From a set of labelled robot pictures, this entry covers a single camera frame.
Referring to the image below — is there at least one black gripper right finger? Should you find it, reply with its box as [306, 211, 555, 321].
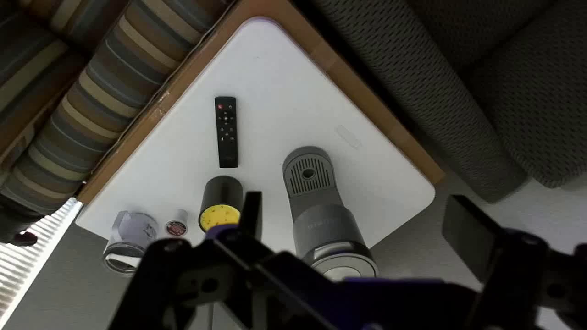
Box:
[439, 193, 513, 284]

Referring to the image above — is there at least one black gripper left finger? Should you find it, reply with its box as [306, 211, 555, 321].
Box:
[236, 189, 265, 242]

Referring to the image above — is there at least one gray coffee machine lid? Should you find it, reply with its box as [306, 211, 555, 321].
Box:
[309, 242, 379, 284]

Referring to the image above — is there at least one small coffee pod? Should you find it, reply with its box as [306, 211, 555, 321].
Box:
[162, 209, 190, 240]

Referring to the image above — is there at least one black jar yellow candle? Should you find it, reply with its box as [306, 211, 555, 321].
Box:
[195, 174, 245, 235]

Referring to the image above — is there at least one black remote control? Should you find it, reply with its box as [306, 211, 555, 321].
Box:
[212, 95, 240, 171]

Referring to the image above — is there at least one white mug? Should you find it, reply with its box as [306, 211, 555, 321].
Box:
[100, 209, 162, 275]

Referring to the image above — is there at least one white board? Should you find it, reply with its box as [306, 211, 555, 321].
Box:
[74, 17, 438, 271]

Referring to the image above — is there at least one dark gray fabric armchair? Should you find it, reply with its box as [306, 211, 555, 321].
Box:
[302, 0, 587, 205]

